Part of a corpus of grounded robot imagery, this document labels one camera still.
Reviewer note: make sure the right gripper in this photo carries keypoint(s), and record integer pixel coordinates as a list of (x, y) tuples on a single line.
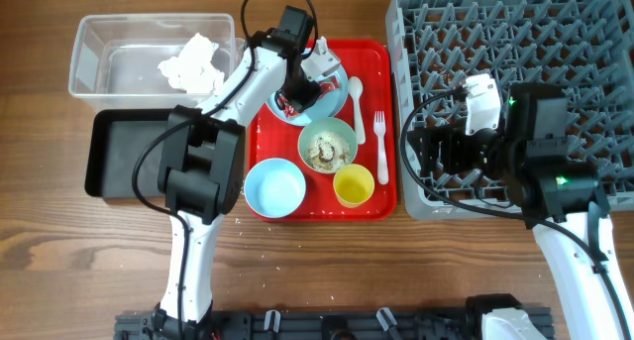
[(453, 139)]

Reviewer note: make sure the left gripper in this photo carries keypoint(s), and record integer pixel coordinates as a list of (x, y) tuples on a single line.
[(305, 97)]

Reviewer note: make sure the red snack wrapper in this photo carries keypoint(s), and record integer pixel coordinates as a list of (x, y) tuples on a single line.
[(289, 112)]

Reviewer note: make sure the light blue plate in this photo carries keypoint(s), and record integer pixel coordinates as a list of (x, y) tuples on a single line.
[(329, 106)]

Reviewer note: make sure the white plastic spoon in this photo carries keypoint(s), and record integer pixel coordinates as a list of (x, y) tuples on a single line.
[(356, 91)]

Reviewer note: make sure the green bowl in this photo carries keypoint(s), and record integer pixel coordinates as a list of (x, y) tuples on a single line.
[(329, 124)]

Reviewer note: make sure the white plastic fork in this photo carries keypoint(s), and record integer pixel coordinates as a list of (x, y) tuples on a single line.
[(379, 129)]

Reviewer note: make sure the rice and food scraps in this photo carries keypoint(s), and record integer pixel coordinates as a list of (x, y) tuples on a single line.
[(327, 152)]

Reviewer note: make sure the yellow cup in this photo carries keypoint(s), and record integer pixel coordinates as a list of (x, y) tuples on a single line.
[(353, 185)]

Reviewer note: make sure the light blue bowl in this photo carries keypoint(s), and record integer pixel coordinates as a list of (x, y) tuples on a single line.
[(274, 188)]

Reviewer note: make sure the white napkin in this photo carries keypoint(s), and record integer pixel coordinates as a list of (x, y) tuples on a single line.
[(192, 70)]

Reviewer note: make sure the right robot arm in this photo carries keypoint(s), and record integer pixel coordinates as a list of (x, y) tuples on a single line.
[(523, 142)]

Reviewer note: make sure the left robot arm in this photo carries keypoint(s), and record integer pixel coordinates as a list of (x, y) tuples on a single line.
[(202, 163)]

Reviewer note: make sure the grey dishwasher rack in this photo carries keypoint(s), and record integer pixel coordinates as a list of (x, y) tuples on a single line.
[(585, 46)]

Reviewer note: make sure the red serving tray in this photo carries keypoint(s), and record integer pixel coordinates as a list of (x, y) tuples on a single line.
[(271, 137)]

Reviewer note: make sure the clear plastic bin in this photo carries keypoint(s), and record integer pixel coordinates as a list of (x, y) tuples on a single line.
[(115, 58)]

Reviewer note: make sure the black tray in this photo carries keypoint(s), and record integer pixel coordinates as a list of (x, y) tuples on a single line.
[(118, 138)]

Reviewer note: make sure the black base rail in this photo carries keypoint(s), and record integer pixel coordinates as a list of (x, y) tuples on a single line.
[(433, 323)]

